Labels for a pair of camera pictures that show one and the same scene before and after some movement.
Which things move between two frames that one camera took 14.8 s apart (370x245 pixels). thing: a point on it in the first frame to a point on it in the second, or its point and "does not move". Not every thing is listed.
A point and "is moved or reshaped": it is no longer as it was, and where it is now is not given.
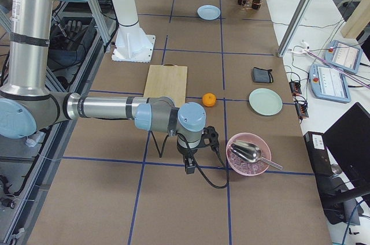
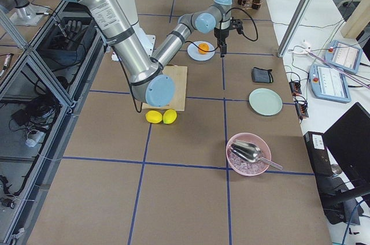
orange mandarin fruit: x=208 y=99 to x=204 y=47
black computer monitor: x=348 y=140 does not move
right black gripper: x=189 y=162 to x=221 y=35
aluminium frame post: x=302 y=12 does not move
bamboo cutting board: x=167 y=80 does not move
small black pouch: x=262 y=75 does not move
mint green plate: x=265 y=101 does not move
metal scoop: x=251 y=152 does not move
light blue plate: x=208 y=12 is moved or reshaped
